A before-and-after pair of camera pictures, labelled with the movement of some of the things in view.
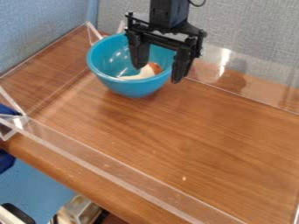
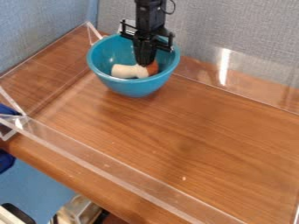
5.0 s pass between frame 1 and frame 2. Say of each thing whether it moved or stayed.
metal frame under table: stayed
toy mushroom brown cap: moved
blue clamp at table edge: stayed
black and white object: stayed
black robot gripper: moved
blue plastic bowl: stayed
